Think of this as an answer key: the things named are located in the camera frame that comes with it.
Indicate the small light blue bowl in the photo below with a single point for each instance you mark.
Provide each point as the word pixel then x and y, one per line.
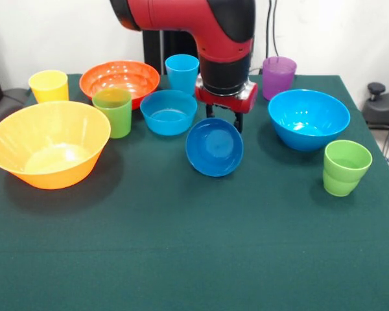
pixel 168 124

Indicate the large blue bowl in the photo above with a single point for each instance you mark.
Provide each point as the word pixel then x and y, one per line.
pixel 304 139

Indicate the dark green tablecloth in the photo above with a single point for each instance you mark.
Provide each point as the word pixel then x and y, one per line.
pixel 194 226

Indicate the light blue cup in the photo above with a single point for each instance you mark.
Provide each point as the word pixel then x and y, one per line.
pixel 180 74

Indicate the purple cup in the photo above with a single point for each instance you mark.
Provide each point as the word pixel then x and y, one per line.
pixel 277 84

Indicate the smooth green cup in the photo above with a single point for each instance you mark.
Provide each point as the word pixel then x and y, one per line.
pixel 113 120

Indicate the ridged green cup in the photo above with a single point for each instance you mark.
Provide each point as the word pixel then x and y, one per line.
pixel 340 184

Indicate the grey black stand base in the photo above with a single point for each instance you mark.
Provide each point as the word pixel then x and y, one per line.
pixel 379 110
pixel 6 97

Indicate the red-orange bowl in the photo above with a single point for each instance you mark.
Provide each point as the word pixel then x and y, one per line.
pixel 116 74

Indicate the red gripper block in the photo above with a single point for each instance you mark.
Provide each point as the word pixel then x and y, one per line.
pixel 233 103

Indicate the yellow cup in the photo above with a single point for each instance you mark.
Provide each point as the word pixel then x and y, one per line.
pixel 48 89

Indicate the large yellow-orange bowl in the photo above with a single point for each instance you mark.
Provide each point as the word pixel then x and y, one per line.
pixel 52 175

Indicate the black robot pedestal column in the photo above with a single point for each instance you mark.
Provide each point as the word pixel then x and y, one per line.
pixel 178 42

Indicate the small dark blue bowl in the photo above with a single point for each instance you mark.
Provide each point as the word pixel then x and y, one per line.
pixel 214 149

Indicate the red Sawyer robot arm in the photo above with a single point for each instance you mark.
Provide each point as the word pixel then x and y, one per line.
pixel 181 16

